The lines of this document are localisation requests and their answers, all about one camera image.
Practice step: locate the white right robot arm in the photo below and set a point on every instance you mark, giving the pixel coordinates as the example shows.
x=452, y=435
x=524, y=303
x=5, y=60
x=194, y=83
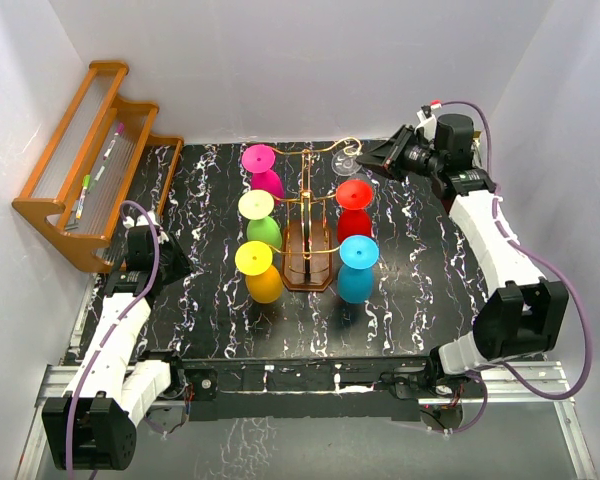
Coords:
x=524, y=312

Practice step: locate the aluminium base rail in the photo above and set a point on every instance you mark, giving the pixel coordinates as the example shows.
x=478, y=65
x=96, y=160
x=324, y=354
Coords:
x=353, y=387

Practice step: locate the wooden tiered shelf rack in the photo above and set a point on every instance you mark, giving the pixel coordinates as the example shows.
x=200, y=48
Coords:
x=50, y=196

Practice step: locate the gold wire wine glass rack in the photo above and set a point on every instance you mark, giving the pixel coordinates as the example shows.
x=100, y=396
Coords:
x=308, y=241

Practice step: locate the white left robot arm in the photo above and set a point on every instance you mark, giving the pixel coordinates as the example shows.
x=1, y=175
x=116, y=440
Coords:
x=93, y=424

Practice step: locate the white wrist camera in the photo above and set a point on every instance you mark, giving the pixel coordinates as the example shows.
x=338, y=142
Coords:
x=428, y=114
x=129, y=222

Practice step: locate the blue wine glass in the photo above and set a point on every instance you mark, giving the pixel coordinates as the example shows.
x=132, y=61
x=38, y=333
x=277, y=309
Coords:
x=355, y=281

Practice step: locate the purple capped marker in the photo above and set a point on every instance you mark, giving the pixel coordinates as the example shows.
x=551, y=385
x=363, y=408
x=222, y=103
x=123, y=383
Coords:
x=118, y=132

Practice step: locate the red wine glass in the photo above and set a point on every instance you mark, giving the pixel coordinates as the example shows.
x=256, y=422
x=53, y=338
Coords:
x=354, y=196

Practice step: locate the orange wine glass yellow base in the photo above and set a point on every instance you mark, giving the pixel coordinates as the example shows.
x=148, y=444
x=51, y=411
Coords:
x=254, y=259

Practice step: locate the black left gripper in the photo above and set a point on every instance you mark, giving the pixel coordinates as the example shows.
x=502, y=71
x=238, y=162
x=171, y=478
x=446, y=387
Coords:
x=183, y=266

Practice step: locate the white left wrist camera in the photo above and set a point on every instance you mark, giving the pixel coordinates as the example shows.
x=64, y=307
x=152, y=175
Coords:
x=129, y=222

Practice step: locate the green wine glass cream base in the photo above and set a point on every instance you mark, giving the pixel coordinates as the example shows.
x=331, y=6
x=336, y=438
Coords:
x=256, y=206

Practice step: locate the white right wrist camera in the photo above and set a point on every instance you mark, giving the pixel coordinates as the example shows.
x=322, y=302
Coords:
x=428, y=114

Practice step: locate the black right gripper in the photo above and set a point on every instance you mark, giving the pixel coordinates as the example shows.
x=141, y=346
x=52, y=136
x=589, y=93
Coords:
x=382, y=154

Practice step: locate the green capped marker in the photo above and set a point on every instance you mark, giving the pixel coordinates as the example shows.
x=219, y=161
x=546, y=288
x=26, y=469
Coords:
x=82, y=197

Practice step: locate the magenta wine glass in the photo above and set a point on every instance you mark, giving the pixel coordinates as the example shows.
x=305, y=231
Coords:
x=259, y=161

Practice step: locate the clear wine glass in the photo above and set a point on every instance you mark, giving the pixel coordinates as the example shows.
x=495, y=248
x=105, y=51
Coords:
x=343, y=164

